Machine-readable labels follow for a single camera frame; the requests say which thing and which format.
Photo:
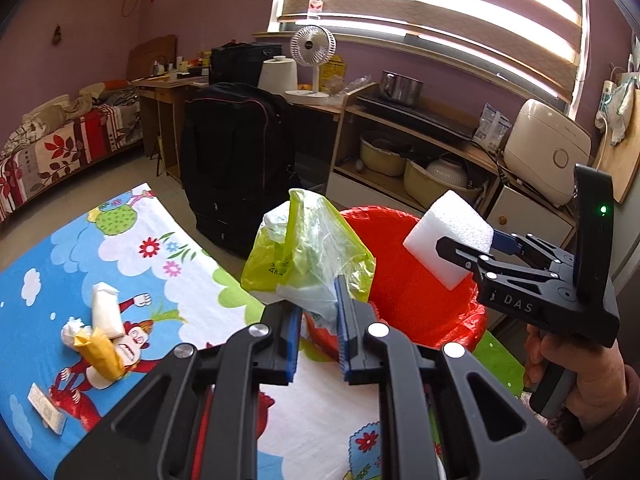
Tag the bin with red liner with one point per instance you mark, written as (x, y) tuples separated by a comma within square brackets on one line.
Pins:
[(415, 285)]

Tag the cream enamel pot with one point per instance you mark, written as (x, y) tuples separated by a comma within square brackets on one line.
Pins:
[(382, 157), (425, 187)]

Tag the wooden desk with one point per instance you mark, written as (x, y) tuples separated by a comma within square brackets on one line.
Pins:
[(165, 95)]

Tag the white cylindrical pot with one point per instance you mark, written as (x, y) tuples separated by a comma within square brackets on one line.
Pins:
[(277, 75)]

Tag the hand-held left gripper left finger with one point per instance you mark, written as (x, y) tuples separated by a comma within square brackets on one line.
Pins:
[(290, 345)]

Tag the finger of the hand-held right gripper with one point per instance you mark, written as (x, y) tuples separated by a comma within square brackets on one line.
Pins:
[(502, 242), (500, 267)]

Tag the crumpled bedding pile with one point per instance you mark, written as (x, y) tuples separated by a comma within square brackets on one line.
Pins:
[(75, 102)]

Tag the steel pot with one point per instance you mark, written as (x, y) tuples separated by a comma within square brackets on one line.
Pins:
[(400, 87)]

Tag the white desk fan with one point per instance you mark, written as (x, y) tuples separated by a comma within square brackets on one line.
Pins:
[(312, 45)]

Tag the small wall ornament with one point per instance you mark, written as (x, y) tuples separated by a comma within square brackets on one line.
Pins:
[(57, 33)]

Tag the yellow paper wrapper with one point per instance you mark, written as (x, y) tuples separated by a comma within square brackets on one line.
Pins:
[(100, 352)]

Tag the black bag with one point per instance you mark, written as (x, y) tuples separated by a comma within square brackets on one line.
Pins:
[(240, 62)]

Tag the silver snack packet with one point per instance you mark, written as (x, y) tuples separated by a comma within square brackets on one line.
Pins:
[(492, 125)]

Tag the cartoon printed tablecloth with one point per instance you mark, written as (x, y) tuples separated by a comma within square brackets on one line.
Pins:
[(150, 285)]

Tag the wooden headboard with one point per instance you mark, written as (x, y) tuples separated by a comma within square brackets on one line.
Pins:
[(150, 57)]

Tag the person's right forearm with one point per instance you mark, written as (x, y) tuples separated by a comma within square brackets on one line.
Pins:
[(600, 442)]

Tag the small crumpled tissue ball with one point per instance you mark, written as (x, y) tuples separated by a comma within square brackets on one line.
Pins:
[(72, 332)]

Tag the wooden shelf cabinet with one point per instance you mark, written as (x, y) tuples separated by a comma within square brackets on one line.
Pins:
[(360, 185)]

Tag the bed with red floral cover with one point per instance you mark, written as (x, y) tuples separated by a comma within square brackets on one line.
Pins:
[(60, 155)]

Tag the wooden cutting board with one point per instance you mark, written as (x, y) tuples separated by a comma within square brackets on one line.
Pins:
[(617, 170)]

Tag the white ribbed bowl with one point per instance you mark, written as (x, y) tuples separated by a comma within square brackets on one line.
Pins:
[(447, 170)]

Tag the black suitcase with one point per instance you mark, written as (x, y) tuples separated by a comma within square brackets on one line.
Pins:
[(235, 160)]

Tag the white foam block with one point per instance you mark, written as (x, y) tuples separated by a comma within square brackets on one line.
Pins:
[(445, 230)]

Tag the white power strip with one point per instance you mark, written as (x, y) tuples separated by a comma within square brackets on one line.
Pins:
[(604, 105)]

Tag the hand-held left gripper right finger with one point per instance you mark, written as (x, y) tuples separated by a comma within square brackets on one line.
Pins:
[(344, 345)]

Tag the white rice cooker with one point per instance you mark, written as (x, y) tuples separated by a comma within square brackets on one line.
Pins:
[(545, 145)]

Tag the white paper wrapper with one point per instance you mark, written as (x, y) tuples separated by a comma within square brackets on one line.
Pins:
[(106, 307)]

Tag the white hanging rag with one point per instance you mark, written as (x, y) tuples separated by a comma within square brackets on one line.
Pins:
[(621, 110)]

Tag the person's right hand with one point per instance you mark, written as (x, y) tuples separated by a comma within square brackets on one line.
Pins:
[(595, 385)]

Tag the striped window blind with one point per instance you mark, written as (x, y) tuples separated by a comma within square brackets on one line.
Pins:
[(450, 10)]

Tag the black induction cooker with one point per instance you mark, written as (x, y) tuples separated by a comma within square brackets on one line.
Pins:
[(415, 115)]

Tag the green clear plastic bag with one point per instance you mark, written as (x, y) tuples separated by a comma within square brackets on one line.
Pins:
[(300, 260)]

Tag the white paper slip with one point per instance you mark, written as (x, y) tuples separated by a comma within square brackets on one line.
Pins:
[(46, 406)]

